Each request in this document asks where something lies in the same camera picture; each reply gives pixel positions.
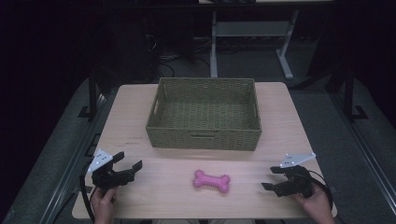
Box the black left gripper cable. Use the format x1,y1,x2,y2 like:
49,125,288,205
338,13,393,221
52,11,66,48
78,162,95,224

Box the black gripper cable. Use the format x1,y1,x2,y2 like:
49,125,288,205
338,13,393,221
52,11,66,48
306,169,334,210
78,162,95,224

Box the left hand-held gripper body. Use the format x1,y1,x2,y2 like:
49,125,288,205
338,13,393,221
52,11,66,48
88,148,136,190

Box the green woven basket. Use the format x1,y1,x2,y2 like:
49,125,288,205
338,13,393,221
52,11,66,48
145,77,262,152

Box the aluminium rail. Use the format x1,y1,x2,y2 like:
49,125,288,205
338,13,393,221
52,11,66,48
329,92,396,217
38,92,108,224

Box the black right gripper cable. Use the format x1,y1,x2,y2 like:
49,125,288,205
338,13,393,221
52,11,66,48
306,169,334,210

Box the floor cables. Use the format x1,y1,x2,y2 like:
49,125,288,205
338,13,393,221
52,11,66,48
146,32,213,78

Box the pink bone dog toy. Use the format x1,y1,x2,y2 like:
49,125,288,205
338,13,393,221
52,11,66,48
191,169,232,194

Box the grey metal desk frame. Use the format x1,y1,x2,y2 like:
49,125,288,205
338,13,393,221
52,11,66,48
209,8,301,80

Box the person's left hand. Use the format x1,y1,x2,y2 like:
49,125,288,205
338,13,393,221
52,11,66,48
90,186,120,224

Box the black metal stand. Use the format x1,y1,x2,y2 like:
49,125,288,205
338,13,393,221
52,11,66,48
341,66,370,123
78,70,102,120

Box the person's right hand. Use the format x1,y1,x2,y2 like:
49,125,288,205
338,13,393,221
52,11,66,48
291,183,336,224

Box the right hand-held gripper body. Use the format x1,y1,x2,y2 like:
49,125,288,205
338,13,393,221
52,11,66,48
274,152,317,199

